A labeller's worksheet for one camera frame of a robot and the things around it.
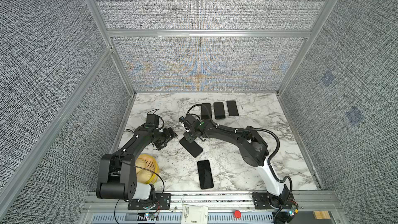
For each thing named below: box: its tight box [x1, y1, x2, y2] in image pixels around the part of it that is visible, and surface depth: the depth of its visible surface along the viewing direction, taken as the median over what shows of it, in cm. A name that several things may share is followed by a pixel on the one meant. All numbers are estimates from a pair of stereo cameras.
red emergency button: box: [234, 210, 241, 219], surface depth 70 cm
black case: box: [179, 137, 204, 158], surface depth 92 cm
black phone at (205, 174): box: [196, 159, 215, 190], surface depth 83 cm
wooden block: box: [312, 210, 331, 220], surface depth 70 cm
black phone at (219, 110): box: [213, 102, 226, 120], surface depth 111 cm
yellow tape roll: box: [135, 154, 160, 185], surface depth 82 cm
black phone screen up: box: [226, 100, 239, 117], surface depth 112 cm
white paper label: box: [180, 203, 209, 224], surface depth 71 cm
